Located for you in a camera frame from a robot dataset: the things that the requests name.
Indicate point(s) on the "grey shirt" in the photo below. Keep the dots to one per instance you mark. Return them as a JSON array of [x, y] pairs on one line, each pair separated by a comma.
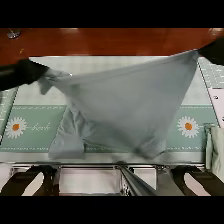
[[133, 100]]

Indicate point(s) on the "pale green garment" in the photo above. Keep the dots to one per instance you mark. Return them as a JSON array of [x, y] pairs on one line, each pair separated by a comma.
[[216, 146]]

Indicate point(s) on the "silver frame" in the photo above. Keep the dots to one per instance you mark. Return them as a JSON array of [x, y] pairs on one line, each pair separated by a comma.
[[140, 186]]

